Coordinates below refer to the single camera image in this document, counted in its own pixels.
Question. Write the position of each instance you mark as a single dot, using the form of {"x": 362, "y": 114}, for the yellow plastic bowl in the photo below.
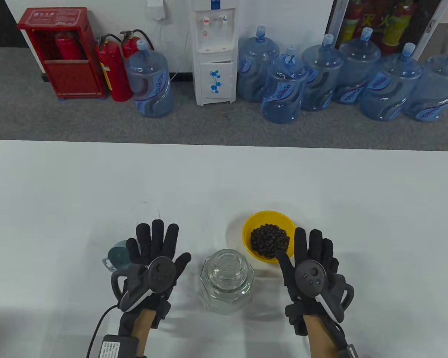
{"x": 254, "y": 220}

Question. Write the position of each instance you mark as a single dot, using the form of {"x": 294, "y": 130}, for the red extinguisher inside cabinet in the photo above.
{"x": 69, "y": 48}

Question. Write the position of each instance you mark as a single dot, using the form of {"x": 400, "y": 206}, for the large blue water bottle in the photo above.
{"x": 149, "y": 82}

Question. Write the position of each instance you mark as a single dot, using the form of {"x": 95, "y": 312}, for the person's left forearm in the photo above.
{"x": 142, "y": 330}

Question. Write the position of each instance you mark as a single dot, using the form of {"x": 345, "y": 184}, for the light blue plastic funnel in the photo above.
{"x": 117, "y": 255}

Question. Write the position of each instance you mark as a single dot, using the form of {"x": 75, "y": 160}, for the black battery pack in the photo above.
{"x": 115, "y": 348}

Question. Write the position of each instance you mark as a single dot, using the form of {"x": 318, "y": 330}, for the clear glass jar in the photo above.
{"x": 227, "y": 304}

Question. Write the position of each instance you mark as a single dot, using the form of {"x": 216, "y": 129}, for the row of blue water jugs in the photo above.
{"x": 283, "y": 89}

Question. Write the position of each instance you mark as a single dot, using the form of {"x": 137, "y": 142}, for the person's left hand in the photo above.
{"x": 156, "y": 238}

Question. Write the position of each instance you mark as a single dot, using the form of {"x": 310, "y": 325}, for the glass-door fire cabinet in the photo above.
{"x": 388, "y": 22}

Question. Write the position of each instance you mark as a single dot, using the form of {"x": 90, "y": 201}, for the black hand controller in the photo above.
{"x": 160, "y": 274}
{"x": 310, "y": 278}

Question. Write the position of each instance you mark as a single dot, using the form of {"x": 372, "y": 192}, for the white wall box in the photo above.
{"x": 156, "y": 11}

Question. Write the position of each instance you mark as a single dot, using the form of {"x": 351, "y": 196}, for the white water dispenser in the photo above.
{"x": 214, "y": 82}

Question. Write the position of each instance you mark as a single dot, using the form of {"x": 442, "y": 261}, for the person's right hand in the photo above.
{"x": 313, "y": 246}

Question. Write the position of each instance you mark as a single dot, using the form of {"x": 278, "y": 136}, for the pile of dark coffee beans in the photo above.
{"x": 268, "y": 240}

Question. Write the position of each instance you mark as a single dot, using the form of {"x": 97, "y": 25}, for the red fire extinguisher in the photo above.
{"x": 128, "y": 46}
{"x": 114, "y": 74}

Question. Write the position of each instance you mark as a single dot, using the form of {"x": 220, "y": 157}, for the clear glass jar lid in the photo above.
{"x": 227, "y": 266}

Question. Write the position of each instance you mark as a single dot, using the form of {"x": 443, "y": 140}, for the red fire extinguisher cabinet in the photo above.
{"x": 72, "y": 78}

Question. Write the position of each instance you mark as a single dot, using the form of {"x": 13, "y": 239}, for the black left hand controller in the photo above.
{"x": 160, "y": 274}

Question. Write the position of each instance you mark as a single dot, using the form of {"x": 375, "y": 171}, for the black right hand controller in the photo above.
{"x": 310, "y": 278}

